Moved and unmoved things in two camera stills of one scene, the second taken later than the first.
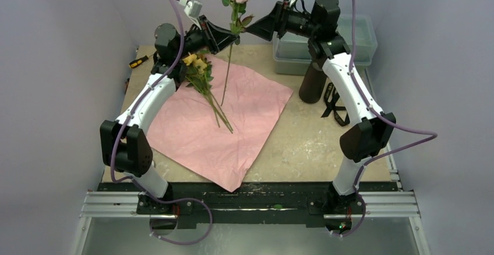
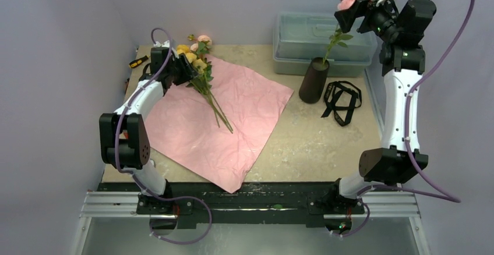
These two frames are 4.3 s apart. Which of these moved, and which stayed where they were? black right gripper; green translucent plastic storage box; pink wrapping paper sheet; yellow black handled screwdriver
Moved: black right gripper
Stayed: pink wrapping paper sheet; green translucent plastic storage box; yellow black handled screwdriver
